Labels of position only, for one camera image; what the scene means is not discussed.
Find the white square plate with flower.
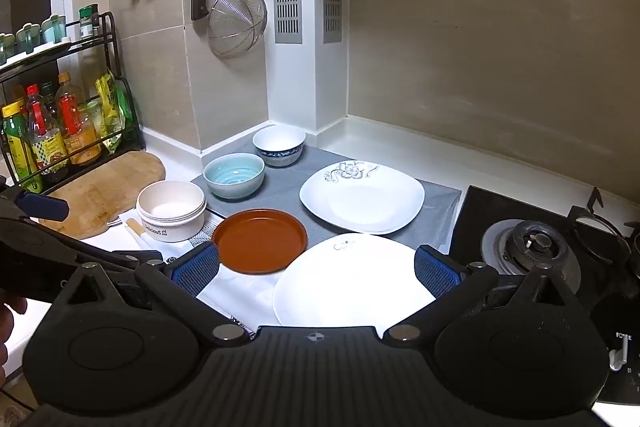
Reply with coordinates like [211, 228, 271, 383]
[299, 160, 426, 235]

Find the person's left hand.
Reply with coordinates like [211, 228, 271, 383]
[0, 296, 29, 388]

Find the black pan support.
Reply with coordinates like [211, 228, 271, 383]
[565, 187, 640, 308]

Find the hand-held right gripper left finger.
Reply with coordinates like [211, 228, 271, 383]
[62, 241, 253, 347]

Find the white bowl with blue pattern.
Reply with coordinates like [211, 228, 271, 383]
[252, 124, 307, 168]

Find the red-capped sauce bottle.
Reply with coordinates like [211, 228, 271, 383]
[25, 84, 70, 180]

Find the large plain white plate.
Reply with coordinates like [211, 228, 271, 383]
[272, 233, 438, 328]

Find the gas burner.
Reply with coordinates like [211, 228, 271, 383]
[481, 219, 583, 293]

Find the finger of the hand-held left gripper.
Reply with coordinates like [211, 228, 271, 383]
[0, 187, 71, 224]

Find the wooden cutting board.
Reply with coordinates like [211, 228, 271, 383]
[37, 150, 167, 241]

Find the green-capped spice jar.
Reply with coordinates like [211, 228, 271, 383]
[78, 4, 101, 40]

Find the brown round plate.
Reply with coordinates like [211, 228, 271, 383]
[211, 208, 309, 276]

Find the white stove knob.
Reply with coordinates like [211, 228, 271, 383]
[607, 334, 632, 373]

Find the white round lidded container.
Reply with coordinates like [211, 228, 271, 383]
[136, 180, 207, 243]

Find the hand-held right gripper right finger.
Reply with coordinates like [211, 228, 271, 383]
[382, 244, 576, 343]

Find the orange-capped oil bottle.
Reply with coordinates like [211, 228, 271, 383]
[54, 73, 103, 166]

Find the grey table mat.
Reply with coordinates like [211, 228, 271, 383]
[190, 138, 462, 253]

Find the green and yellow bottle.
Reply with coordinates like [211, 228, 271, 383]
[1, 102, 43, 188]

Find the white printed cloth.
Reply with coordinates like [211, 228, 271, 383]
[107, 212, 281, 339]

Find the black glass gas stove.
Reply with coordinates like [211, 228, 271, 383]
[447, 184, 640, 405]

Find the light blue bowl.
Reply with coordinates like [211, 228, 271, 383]
[202, 153, 266, 200]

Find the black wire spice rack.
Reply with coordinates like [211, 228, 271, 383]
[0, 12, 146, 195]

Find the green and yellow packet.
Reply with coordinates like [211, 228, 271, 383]
[95, 72, 135, 148]

